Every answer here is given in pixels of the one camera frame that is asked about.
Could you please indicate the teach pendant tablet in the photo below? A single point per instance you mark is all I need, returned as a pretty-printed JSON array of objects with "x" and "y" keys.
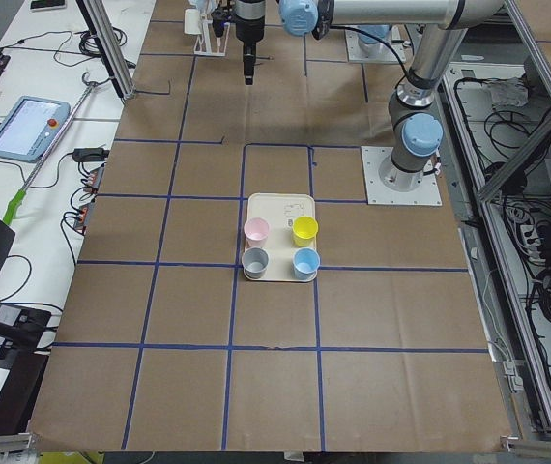
[{"x": 30, "y": 127}]

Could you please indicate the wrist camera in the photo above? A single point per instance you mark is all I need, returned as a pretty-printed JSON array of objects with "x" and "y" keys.
[{"x": 219, "y": 19}]

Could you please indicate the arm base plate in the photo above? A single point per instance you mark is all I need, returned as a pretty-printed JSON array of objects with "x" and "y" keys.
[
  {"x": 360, "y": 52},
  {"x": 386, "y": 185}
]

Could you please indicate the pink cup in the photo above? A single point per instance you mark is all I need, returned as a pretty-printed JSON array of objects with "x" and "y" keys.
[{"x": 256, "y": 231}]

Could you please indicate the cream plastic tray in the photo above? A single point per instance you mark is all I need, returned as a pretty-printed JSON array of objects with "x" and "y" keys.
[{"x": 280, "y": 210}]

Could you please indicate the white wire cup rack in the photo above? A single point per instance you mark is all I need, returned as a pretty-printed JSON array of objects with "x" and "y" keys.
[{"x": 207, "y": 44}]

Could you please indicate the aluminium frame post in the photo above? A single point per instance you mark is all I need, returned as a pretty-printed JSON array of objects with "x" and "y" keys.
[{"x": 98, "y": 24}]

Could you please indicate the light blue cup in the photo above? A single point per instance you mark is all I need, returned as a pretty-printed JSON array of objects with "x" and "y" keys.
[
  {"x": 204, "y": 6},
  {"x": 306, "y": 263}
]

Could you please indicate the black power adapter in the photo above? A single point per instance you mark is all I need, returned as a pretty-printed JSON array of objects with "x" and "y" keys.
[{"x": 89, "y": 154}]

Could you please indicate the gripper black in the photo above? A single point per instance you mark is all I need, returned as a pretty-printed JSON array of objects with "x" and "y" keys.
[{"x": 248, "y": 25}]

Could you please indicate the white ikea cup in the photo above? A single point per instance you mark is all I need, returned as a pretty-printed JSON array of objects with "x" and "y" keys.
[{"x": 192, "y": 22}]

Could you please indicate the grey cup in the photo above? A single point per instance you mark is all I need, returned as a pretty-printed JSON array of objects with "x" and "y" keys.
[{"x": 255, "y": 262}]

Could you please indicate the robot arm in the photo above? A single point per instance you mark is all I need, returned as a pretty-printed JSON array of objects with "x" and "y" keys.
[
  {"x": 296, "y": 104},
  {"x": 372, "y": 38}
]

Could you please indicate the yellow cup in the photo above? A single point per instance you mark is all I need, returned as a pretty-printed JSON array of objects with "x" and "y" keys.
[{"x": 305, "y": 230}]

